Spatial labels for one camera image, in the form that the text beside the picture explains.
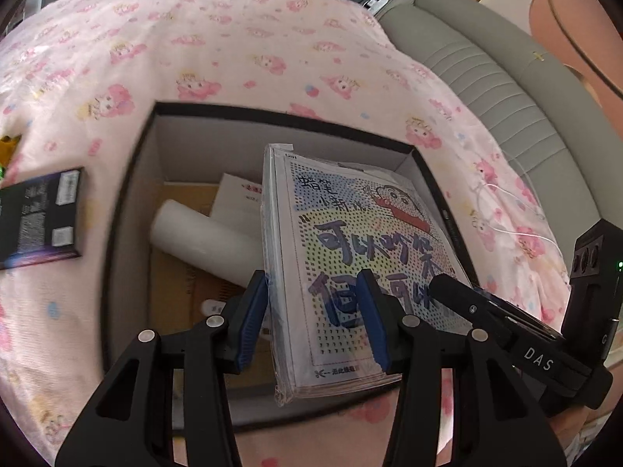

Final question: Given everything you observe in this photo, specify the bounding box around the grey padded headboard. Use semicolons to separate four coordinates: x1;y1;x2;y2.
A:
374;0;623;273

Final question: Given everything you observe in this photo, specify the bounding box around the yellow toy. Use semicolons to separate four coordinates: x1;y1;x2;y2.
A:
0;133;23;162

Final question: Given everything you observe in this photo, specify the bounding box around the thin dark cable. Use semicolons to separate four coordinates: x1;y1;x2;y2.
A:
546;0;623;99

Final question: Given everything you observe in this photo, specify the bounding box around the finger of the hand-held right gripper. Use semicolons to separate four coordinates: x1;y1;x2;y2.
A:
429;273;513;347
473;287;566;343

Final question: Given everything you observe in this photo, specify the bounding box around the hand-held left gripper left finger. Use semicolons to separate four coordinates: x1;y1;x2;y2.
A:
55;269;269;467

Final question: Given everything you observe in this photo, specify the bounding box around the white cable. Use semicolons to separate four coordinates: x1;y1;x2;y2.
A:
466;154;566;264

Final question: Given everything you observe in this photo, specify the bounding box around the person's right forearm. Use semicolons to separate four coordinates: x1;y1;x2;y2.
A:
549;405;602;451

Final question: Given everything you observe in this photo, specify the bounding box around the pink rounded object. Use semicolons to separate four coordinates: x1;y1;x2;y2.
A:
528;0;623;104

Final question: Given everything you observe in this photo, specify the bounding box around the white paper card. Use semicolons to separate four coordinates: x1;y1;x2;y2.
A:
209;172;266;235

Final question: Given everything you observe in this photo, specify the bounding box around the black flat packet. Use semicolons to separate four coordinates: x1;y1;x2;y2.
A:
0;167;84;272

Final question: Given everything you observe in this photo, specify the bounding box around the pink printed blanket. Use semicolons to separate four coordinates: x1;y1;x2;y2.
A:
0;0;571;467

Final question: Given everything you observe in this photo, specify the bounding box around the plastic-wrapped cartoon picture book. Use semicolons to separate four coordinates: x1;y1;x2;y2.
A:
261;143;476;407

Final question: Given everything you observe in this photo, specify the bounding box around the white paper roll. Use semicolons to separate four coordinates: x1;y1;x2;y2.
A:
149;199;266;288

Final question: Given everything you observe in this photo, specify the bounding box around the black cardboard box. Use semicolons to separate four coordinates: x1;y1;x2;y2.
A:
99;100;480;435

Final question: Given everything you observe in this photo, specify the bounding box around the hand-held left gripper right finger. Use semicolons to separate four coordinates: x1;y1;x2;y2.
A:
357;268;566;467

